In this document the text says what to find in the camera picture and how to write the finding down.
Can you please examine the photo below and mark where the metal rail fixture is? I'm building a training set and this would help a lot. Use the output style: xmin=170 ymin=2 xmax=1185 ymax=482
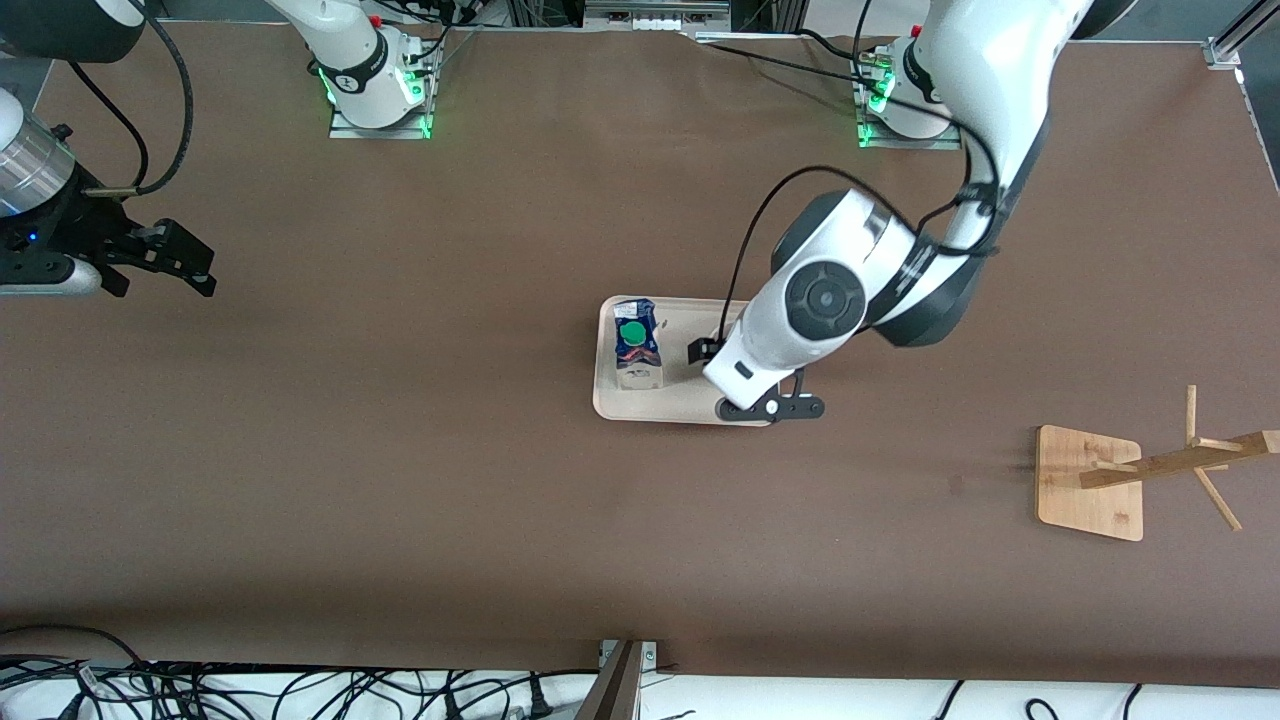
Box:
xmin=585 ymin=0 xmax=731 ymax=31

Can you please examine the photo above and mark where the aluminium profile bar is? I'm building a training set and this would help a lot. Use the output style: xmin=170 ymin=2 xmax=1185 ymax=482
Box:
xmin=578 ymin=640 xmax=659 ymax=720

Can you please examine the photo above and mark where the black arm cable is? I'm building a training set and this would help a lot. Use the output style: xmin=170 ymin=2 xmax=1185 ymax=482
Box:
xmin=718 ymin=120 xmax=1003 ymax=346
xmin=65 ymin=0 xmax=194 ymax=197

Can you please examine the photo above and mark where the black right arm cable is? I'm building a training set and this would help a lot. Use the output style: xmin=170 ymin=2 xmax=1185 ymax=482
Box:
xmin=65 ymin=0 xmax=194 ymax=197

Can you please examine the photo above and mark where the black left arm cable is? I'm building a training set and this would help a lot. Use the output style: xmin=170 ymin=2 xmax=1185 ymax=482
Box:
xmin=718 ymin=120 xmax=1003 ymax=346

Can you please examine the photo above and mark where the white tray with bunny print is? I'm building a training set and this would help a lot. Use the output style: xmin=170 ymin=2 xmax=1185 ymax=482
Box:
xmin=593 ymin=297 xmax=781 ymax=428

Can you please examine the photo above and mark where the milk carton with green cap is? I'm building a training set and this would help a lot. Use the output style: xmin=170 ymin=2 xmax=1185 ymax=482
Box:
xmin=612 ymin=298 xmax=663 ymax=391

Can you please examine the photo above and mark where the wooden mug stand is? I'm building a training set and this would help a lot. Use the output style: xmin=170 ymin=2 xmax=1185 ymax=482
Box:
xmin=1036 ymin=385 xmax=1280 ymax=543

